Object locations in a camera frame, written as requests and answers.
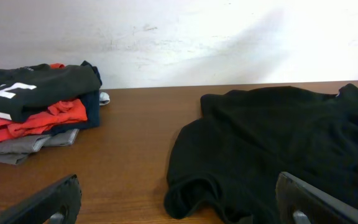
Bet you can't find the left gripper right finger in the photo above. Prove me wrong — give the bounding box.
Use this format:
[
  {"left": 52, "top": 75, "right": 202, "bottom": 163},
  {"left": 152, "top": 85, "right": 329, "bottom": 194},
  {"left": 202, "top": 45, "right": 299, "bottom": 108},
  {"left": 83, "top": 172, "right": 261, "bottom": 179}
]
[{"left": 275, "top": 172, "right": 358, "bottom": 224}]

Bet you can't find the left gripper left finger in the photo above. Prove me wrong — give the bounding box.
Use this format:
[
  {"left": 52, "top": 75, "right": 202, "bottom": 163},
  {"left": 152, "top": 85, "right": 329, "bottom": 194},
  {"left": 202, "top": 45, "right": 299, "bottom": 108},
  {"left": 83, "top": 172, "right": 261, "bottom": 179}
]
[{"left": 0, "top": 174, "right": 82, "bottom": 224}]

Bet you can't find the black Sydrogen t-shirt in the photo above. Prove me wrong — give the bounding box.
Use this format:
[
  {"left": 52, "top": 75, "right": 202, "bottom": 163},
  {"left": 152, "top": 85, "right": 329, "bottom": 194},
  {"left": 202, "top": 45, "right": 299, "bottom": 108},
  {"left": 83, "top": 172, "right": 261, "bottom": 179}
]
[{"left": 164, "top": 84, "right": 358, "bottom": 223}]

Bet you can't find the grey folded t-shirt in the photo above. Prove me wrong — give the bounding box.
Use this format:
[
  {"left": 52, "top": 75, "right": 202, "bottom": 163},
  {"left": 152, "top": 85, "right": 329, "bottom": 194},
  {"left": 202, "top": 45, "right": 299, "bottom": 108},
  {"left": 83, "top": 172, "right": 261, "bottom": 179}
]
[{"left": 0, "top": 91, "right": 111, "bottom": 166}]

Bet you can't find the red folded t-shirt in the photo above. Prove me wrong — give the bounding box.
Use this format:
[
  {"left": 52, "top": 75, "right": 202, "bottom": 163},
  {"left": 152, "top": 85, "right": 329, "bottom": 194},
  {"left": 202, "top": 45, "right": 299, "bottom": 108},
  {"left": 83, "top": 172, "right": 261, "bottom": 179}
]
[{"left": 0, "top": 63, "right": 88, "bottom": 149}]

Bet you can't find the navy folded t-shirt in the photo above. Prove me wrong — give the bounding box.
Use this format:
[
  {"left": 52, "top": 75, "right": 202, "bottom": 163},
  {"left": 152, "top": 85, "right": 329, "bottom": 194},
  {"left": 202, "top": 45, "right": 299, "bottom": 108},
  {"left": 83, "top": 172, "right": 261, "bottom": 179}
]
[{"left": 29, "top": 60, "right": 103, "bottom": 135}]

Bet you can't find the black Nike t-shirt folded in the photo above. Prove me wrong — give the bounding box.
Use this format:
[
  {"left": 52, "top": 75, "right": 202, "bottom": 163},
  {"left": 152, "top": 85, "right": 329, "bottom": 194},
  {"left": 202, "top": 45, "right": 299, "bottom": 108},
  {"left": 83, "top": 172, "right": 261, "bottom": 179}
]
[{"left": 0, "top": 64, "right": 101, "bottom": 123}]

